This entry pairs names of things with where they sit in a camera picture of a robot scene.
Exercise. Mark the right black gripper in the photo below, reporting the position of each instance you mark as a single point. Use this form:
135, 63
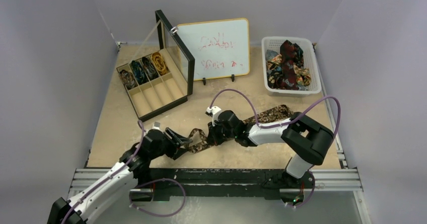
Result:
215, 134

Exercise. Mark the brown floral black tie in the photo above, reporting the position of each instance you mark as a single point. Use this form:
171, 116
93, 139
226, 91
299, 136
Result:
202, 141

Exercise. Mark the grey patterned rolled tie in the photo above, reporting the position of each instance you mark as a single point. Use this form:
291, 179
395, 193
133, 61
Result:
127, 79

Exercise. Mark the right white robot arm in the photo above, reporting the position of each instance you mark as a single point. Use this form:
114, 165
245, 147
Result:
309, 139

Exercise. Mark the black tie storage box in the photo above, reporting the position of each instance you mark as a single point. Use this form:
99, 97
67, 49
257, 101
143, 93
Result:
159, 74

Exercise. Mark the dark grey rolled tie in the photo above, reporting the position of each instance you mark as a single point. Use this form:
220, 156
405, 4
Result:
149, 68

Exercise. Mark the yellow rolled tie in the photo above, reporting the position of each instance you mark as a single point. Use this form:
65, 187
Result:
159, 63

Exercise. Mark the blue dark rolled tie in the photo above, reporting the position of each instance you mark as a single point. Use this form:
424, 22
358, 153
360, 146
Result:
138, 72

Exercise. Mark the colourful patterned tie pile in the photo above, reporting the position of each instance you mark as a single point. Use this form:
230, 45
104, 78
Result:
275, 78

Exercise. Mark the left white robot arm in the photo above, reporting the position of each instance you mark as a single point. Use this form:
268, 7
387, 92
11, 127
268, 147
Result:
132, 169

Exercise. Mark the white plastic basket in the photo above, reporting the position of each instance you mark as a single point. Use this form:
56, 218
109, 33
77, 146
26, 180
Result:
310, 62

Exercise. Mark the dark red tie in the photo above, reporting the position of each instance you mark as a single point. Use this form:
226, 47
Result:
291, 56

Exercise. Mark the black aluminium mounting rail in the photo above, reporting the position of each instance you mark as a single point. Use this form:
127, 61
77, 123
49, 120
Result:
161, 183

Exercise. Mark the small whiteboard with stand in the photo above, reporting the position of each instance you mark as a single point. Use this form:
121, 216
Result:
220, 48

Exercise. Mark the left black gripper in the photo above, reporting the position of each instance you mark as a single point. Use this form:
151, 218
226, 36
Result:
175, 143

